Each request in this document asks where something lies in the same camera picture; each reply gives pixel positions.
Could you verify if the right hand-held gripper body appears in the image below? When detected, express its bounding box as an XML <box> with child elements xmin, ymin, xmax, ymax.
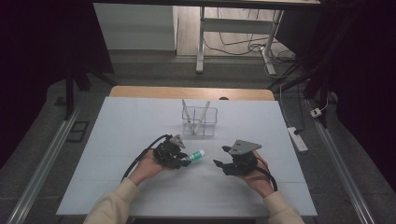
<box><xmin>221</xmin><ymin>139</ymin><xmax>262</xmax><ymax>176</ymax></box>

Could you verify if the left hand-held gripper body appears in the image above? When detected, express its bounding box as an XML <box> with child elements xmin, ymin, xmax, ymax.
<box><xmin>152</xmin><ymin>133</ymin><xmax>188</xmax><ymax>170</ymax></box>

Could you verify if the green and white glue stick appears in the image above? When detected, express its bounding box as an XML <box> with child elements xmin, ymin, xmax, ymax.
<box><xmin>181</xmin><ymin>149</ymin><xmax>206</xmax><ymax>163</ymax></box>

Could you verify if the clear plastic pen holder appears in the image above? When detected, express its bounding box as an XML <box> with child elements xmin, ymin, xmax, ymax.
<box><xmin>181</xmin><ymin>105</ymin><xmax>219</xmax><ymax>137</ymax></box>

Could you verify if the white pen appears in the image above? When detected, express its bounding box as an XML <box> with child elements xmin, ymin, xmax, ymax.
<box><xmin>193</xmin><ymin>100</ymin><xmax>211</xmax><ymax>135</ymax></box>

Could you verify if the clear silver pen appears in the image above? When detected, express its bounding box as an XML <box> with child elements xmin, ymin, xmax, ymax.
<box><xmin>181</xmin><ymin>99</ymin><xmax>194</xmax><ymax>133</ymax></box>

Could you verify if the person's left hand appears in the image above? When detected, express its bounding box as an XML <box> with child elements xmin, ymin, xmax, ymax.
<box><xmin>128</xmin><ymin>148</ymin><xmax>172</xmax><ymax>188</ymax></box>

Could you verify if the white table mat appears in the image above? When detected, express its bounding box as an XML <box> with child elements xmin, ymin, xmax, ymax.
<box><xmin>56</xmin><ymin>96</ymin><xmax>318</xmax><ymax>217</ymax></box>

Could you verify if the white power strip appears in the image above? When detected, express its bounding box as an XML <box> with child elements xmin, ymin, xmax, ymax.
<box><xmin>287</xmin><ymin>126</ymin><xmax>309</xmax><ymax>153</ymax></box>

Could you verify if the wooden table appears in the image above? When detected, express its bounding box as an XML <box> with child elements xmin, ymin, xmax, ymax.
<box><xmin>109</xmin><ymin>85</ymin><xmax>276</xmax><ymax>102</ymax></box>

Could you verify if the black stand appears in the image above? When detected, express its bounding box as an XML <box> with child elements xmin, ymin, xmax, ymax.
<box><xmin>64</xmin><ymin>60</ymin><xmax>120</xmax><ymax>121</ymax></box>
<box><xmin>267</xmin><ymin>60</ymin><xmax>332</xmax><ymax>129</ymax></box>

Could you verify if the white cabinet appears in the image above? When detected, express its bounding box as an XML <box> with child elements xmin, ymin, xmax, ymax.
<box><xmin>93</xmin><ymin>3</ymin><xmax>178</xmax><ymax>51</ymax></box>

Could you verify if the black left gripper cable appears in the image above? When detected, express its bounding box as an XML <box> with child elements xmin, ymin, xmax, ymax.
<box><xmin>120</xmin><ymin>133</ymin><xmax>173</xmax><ymax>183</ymax></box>

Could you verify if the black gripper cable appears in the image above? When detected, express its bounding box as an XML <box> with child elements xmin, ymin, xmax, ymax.
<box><xmin>120</xmin><ymin>133</ymin><xmax>173</xmax><ymax>183</ymax></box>
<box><xmin>254</xmin><ymin>156</ymin><xmax>278</xmax><ymax>192</ymax></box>

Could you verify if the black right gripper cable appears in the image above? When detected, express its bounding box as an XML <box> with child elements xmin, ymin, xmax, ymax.
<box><xmin>254</xmin><ymin>156</ymin><xmax>278</xmax><ymax>192</ymax></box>

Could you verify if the black power strip cable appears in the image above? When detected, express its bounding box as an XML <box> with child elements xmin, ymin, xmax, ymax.
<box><xmin>293</xmin><ymin>83</ymin><xmax>308</xmax><ymax>135</ymax></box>

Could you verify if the black floor frame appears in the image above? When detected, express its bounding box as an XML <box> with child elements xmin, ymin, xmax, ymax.
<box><xmin>66</xmin><ymin>120</ymin><xmax>90</xmax><ymax>144</ymax></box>

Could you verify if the aluminium floor rail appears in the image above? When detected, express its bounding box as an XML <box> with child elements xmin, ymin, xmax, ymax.
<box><xmin>306</xmin><ymin>98</ymin><xmax>376</xmax><ymax>224</ymax></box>
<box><xmin>6</xmin><ymin>104</ymin><xmax>82</xmax><ymax>224</ymax></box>

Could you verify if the tangle of floor cables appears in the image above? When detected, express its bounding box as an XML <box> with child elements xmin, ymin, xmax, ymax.
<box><xmin>203</xmin><ymin>7</ymin><xmax>297</xmax><ymax>64</ymax></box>

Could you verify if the white desk frame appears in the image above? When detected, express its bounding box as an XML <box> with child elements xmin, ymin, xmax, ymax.
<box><xmin>195</xmin><ymin>6</ymin><xmax>286</xmax><ymax>76</ymax></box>

